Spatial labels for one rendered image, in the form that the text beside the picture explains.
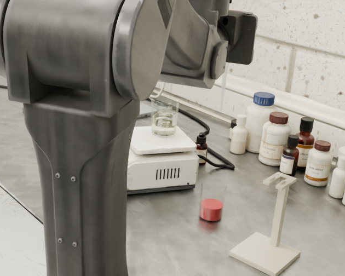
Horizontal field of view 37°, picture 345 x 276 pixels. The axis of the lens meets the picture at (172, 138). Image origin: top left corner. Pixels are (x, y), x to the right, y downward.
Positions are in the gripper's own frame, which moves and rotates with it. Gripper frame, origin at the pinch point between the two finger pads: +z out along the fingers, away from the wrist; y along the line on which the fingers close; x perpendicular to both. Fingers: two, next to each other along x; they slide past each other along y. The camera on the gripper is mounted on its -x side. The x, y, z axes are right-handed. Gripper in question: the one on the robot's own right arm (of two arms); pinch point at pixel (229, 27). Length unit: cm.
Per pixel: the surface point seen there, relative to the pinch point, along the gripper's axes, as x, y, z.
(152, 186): 30.6, 11.7, 3.4
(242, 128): 26.3, 0.5, 30.5
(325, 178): 30.5, -18.5, 21.6
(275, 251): 31.5, -12.2, -7.7
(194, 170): 28.0, 5.3, 8.2
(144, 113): 31, 28, 44
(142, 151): 23.7, 13.7, 2.5
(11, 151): 32, 45, 9
